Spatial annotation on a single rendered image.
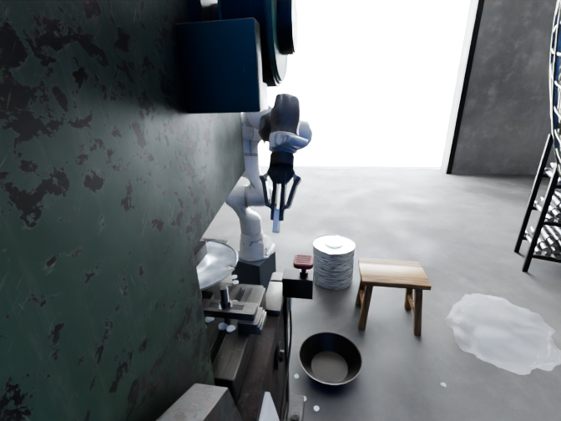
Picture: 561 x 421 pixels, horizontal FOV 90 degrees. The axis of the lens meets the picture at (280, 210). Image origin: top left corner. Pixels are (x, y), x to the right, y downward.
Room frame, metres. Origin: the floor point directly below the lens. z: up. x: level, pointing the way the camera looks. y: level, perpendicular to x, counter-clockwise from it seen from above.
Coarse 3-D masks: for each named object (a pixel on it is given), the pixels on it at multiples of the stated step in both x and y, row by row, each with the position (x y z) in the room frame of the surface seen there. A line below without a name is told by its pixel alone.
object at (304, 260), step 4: (296, 256) 0.77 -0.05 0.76; (300, 256) 0.77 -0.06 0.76; (304, 256) 0.77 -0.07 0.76; (308, 256) 0.76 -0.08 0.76; (312, 256) 0.77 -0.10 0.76; (296, 260) 0.75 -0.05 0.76; (300, 260) 0.75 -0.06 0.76; (304, 260) 0.75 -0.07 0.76; (308, 260) 0.75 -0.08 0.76; (312, 260) 0.75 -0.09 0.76; (296, 264) 0.73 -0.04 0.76; (300, 264) 0.72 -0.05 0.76; (304, 264) 0.72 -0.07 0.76; (308, 264) 0.72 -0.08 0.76; (312, 264) 0.73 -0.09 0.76; (296, 268) 0.72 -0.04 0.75; (300, 268) 0.72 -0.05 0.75; (304, 268) 0.72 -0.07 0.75; (308, 268) 0.72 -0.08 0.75; (304, 272) 0.74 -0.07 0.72
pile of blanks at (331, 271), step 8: (320, 256) 1.67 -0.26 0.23; (328, 256) 1.61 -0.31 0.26; (336, 256) 1.62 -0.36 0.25; (344, 256) 1.61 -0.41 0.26; (352, 256) 1.68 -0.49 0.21; (320, 264) 1.65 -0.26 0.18; (328, 264) 1.61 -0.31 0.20; (336, 264) 1.60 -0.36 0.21; (344, 264) 1.61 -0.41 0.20; (352, 264) 1.66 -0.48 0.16; (320, 272) 1.65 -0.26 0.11; (328, 272) 1.61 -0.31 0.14; (336, 272) 1.61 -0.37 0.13; (344, 272) 1.61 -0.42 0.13; (352, 272) 1.67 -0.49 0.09; (320, 280) 1.65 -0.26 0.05; (328, 280) 1.61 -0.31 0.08; (336, 280) 1.60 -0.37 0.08; (344, 280) 1.61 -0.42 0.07; (352, 280) 1.69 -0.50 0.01; (328, 288) 1.61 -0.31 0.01; (336, 288) 1.60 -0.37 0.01; (344, 288) 1.61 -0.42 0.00
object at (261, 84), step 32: (224, 0) 0.45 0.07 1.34; (256, 0) 0.44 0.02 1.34; (192, 32) 0.42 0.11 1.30; (224, 32) 0.41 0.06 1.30; (256, 32) 0.41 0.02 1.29; (192, 64) 0.42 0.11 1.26; (224, 64) 0.41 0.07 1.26; (256, 64) 0.40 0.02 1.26; (192, 96) 0.42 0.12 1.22; (224, 96) 0.41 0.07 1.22; (256, 96) 0.40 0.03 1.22
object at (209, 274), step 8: (200, 240) 0.85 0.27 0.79; (208, 248) 0.80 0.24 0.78; (216, 248) 0.80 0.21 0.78; (224, 248) 0.80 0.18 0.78; (232, 248) 0.79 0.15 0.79; (208, 256) 0.74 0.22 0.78; (216, 256) 0.75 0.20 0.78; (224, 256) 0.74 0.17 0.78; (232, 256) 0.74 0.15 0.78; (200, 264) 0.70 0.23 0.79; (208, 264) 0.70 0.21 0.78; (216, 264) 0.70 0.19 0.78; (224, 264) 0.70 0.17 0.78; (232, 264) 0.70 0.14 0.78; (200, 272) 0.66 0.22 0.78; (208, 272) 0.66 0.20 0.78; (216, 272) 0.66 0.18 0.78; (224, 272) 0.66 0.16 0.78; (200, 280) 0.63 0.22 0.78; (208, 280) 0.62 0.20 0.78; (216, 280) 0.62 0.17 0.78; (200, 288) 0.58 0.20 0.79
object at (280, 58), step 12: (276, 0) 0.49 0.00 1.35; (288, 0) 0.49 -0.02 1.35; (216, 12) 0.51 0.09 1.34; (276, 12) 0.48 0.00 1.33; (288, 12) 0.48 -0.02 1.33; (276, 24) 0.48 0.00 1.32; (288, 24) 0.48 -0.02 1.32; (276, 36) 0.48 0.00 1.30; (288, 36) 0.49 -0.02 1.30; (276, 48) 0.48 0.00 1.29; (288, 48) 0.51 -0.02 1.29; (276, 60) 0.48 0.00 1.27; (276, 72) 0.49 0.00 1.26
